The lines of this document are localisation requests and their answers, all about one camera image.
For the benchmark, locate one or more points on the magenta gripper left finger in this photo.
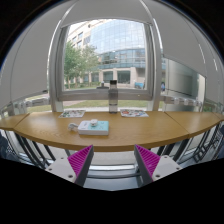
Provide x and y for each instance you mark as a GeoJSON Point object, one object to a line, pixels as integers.
{"type": "Point", "coordinates": [75, 167]}

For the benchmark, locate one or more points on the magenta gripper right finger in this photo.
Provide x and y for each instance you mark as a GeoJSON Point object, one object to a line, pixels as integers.
{"type": "Point", "coordinates": [153, 167]}

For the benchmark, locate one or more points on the white charger plug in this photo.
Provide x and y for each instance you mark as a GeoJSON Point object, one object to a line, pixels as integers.
{"type": "Point", "coordinates": [94, 122]}

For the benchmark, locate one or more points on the white teal power strip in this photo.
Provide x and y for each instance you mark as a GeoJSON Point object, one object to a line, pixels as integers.
{"type": "Point", "coordinates": [86, 128]}

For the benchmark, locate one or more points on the left colourful leaflet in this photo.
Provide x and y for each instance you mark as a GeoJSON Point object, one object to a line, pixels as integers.
{"type": "Point", "coordinates": [72, 114]}

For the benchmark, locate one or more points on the colourful leaflet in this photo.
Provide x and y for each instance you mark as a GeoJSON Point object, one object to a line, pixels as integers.
{"type": "Point", "coordinates": [72, 114]}
{"type": "Point", "coordinates": [133, 113]}

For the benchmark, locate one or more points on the right colourful leaflet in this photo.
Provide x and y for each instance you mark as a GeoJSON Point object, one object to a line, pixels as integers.
{"type": "Point", "coordinates": [133, 113]}

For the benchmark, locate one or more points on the clear water bottle black cap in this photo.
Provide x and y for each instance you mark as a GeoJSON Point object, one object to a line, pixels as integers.
{"type": "Point", "coordinates": [113, 96]}

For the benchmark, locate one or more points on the left roller blind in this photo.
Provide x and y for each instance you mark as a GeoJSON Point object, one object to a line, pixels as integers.
{"type": "Point", "coordinates": [24, 72]}

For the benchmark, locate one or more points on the roller blind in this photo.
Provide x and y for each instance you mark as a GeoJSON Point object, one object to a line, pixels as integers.
{"type": "Point", "coordinates": [84, 10]}
{"type": "Point", "coordinates": [24, 72]}
{"type": "Point", "coordinates": [183, 42]}

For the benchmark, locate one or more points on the right roller blind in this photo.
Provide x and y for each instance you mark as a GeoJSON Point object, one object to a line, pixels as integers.
{"type": "Point", "coordinates": [183, 42]}

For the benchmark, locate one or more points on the centre roller blind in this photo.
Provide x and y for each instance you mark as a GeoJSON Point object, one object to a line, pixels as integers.
{"type": "Point", "coordinates": [84, 10]}

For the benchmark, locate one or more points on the white window frame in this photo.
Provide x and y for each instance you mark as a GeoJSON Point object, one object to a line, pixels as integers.
{"type": "Point", "coordinates": [85, 57]}

